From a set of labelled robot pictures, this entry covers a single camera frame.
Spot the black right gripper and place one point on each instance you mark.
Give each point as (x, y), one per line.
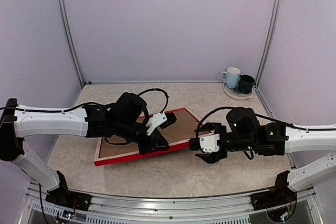
(211, 158)

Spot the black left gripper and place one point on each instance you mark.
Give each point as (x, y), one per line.
(156, 139)

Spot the brown frame backing board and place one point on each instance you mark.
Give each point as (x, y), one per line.
(177, 135)

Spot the red wooden picture frame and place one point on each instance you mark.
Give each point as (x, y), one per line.
(123, 159)

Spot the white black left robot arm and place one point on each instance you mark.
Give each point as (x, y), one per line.
(127, 118)

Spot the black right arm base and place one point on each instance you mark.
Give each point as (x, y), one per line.
(279, 194)

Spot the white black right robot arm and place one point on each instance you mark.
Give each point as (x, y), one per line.
(278, 138)

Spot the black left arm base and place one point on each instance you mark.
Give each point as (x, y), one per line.
(62, 196)

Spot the white plate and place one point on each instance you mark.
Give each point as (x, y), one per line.
(237, 95)

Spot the dark green mug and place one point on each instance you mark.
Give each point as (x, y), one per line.
(245, 84)

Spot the light blue mug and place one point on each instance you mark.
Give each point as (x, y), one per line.
(231, 77)

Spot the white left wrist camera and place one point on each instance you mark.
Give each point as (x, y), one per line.
(161, 120)

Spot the right aluminium corner post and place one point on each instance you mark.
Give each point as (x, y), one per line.
(268, 42)

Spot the aluminium corner post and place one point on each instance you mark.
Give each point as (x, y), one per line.
(70, 42)
(268, 42)

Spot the aluminium front rail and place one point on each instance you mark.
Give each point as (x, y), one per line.
(103, 208)

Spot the left aluminium corner post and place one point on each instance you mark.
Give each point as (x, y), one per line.
(70, 42)

